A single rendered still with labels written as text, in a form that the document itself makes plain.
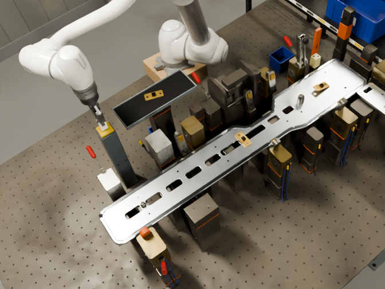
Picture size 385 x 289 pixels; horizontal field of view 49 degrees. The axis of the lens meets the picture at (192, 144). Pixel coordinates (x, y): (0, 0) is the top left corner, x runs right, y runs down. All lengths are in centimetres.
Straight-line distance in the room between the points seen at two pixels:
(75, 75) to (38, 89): 235
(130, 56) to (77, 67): 233
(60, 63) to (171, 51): 96
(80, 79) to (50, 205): 92
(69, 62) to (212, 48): 94
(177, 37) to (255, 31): 67
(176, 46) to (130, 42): 166
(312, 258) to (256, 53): 130
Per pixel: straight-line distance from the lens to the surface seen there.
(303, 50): 208
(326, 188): 214
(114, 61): 383
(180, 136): 181
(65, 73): 154
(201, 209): 170
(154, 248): 163
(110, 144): 188
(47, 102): 374
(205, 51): 223
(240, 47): 271
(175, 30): 232
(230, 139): 190
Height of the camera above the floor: 256
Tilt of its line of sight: 55 degrees down
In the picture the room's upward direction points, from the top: 12 degrees counter-clockwise
